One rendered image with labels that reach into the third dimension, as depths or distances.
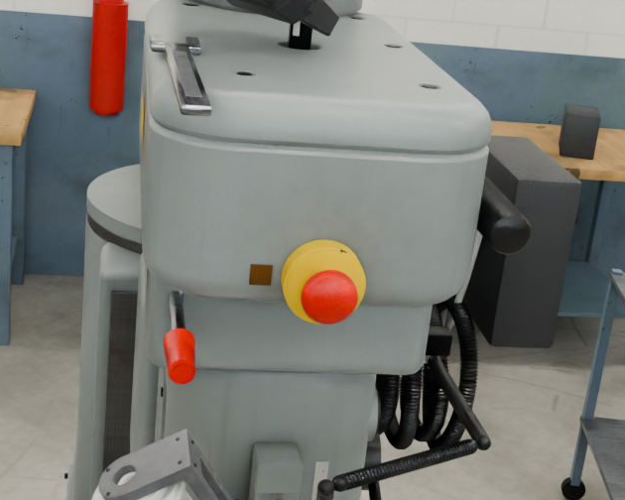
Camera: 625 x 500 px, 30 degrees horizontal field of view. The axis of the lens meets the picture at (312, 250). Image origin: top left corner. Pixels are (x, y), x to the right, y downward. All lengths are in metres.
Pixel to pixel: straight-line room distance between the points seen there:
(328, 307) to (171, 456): 0.16
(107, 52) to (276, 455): 4.20
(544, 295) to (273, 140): 0.64
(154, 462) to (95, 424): 0.83
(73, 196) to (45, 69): 0.59
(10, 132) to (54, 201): 0.96
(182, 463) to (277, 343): 0.27
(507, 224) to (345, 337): 0.18
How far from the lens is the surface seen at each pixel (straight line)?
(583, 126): 5.05
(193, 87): 0.81
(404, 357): 1.02
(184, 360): 0.84
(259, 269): 0.86
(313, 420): 1.07
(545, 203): 1.36
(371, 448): 1.23
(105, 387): 1.56
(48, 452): 4.14
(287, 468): 1.04
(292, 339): 0.99
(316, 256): 0.84
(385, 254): 0.87
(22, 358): 4.79
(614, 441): 3.98
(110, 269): 1.50
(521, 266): 1.38
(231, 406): 1.05
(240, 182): 0.84
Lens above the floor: 2.07
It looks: 20 degrees down
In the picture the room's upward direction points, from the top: 6 degrees clockwise
